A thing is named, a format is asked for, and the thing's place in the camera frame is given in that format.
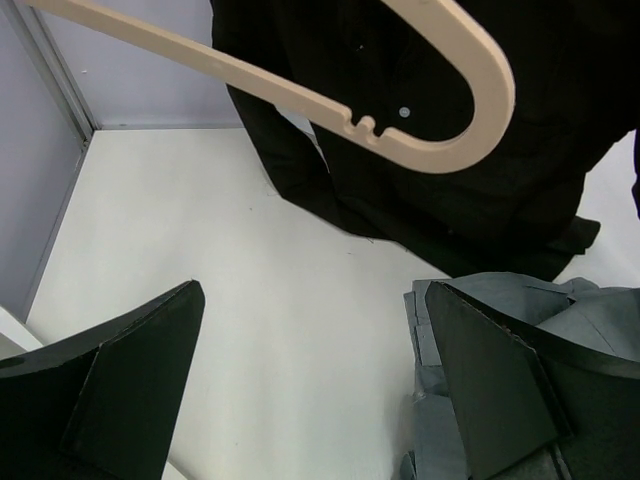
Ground black shirt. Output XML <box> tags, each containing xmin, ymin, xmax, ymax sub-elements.
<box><xmin>212</xmin><ymin>0</ymin><xmax>639</xmax><ymax>281</ymax></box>

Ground beige plastic hanger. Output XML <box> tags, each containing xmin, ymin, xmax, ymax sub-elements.
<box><xmin>31</xmin><ymin>0</ymin><xmax>516</xmax><ymax>174</ymax></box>

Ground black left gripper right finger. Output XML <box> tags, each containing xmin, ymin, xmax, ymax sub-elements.
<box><xmin>423</xmin><ymin>279</ymin><xmax>640</xmax><ymax>480</ymax></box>

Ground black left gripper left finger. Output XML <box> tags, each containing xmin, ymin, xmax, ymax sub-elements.
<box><xmin>1</xmin><ymin>280</ymin><xmax>205</xmax><ymax>479</ymax></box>

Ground grey shirt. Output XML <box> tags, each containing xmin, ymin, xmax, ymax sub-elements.
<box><xmin>399</xmin><ymin>271</ymin><xmax>640</xmax><ymax>480</ymax></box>

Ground metal clothes rack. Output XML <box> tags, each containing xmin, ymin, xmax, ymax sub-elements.
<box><xmin>0</xmin><ymin>307</ymin><xmax>44</xmax><ymax>360</ymax></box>

